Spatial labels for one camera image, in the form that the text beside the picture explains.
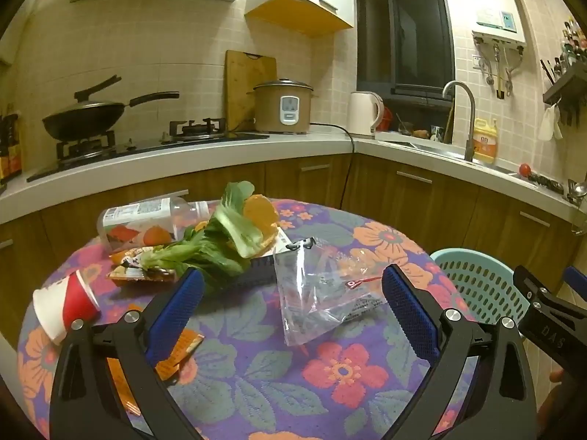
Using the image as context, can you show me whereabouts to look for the clear plastic bag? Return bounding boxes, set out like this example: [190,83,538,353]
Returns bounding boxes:
[273,237,390,348]

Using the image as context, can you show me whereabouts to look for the orange snack packet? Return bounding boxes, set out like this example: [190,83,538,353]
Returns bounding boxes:
[106,246,181,286]

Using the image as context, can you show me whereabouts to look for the wooden base cabinets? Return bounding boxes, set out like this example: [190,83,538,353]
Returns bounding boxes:
[0,152,585,344]

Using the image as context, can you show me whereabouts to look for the steel faucet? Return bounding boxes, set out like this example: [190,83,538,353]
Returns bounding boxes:
[442,81,478,162]

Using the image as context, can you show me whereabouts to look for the beige rice cooker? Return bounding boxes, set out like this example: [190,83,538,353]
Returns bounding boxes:
[247,78,319,135]

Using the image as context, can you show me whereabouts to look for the green leafy vegetable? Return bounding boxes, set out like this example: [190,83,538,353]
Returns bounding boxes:
[140,180,258,292]

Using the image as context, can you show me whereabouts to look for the white water heater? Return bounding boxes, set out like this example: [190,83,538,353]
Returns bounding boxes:
[453,0,528,49]

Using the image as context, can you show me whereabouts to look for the red and white paper cup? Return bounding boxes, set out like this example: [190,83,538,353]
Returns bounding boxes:
[32,269,102,345]

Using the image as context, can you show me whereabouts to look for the orange peel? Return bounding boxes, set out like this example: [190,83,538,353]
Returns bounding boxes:
[242,194,280,240]

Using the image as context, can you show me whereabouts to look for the metal utensil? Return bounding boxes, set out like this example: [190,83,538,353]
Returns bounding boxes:
[566,179,587,206]

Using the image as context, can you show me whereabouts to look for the dark wall rack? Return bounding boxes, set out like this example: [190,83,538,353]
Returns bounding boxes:
[542,60,587,127]

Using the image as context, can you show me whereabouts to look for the black wok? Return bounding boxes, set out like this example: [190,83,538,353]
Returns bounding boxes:
[41,74,181,143]

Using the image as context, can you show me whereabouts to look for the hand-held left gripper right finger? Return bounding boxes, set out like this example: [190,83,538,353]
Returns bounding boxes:
[382,263,538,440]

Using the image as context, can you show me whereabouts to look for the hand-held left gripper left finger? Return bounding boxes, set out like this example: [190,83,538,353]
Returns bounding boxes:
[48,267,205,440]

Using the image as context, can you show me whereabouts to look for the dark sauce bottles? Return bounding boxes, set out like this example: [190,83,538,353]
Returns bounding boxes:
[0,109,23,188]

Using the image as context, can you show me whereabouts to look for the dark window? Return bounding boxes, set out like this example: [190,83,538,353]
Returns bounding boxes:
[355,0,456,102]

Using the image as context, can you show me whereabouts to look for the black power cord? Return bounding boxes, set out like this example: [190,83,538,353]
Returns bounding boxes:
[311,122,357,212]

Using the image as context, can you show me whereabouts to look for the water heater pipes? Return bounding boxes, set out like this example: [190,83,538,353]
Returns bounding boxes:
[474,39,521,100]

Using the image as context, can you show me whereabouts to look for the black gas stove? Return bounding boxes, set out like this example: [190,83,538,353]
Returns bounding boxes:
[26,118,271,183]

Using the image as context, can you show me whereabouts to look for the black scrubber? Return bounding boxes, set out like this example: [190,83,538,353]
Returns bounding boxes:
[527,173,566,194]

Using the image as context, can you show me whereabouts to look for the torn orange wrapper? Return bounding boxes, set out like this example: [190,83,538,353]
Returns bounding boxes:
[105,329,205,419]

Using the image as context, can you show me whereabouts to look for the light blue plastic basket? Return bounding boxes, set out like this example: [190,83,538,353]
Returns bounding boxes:
[430,247,530,333]

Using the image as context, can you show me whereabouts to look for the yellow oil jug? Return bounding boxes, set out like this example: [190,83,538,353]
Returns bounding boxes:
[472,118,499,164]

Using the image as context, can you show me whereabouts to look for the white electric kettle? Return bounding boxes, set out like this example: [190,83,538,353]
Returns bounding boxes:
[347,91,385,138]

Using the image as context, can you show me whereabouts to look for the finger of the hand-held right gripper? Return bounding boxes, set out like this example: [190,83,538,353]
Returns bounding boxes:
[513,263,587,320]
[563,264,587,304]

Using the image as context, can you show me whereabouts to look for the white hanging cloth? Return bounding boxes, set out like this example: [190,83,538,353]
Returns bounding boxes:
[538,103,564,142]

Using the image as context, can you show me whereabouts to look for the clear plastic bottle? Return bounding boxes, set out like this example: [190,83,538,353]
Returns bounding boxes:
[97,196,211,254]

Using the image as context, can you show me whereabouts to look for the wooden cutting board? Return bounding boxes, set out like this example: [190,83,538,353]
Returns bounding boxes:
[224,50,278,135]

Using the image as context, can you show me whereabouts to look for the steel sink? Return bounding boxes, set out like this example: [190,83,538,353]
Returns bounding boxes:
[380,140,521,176]

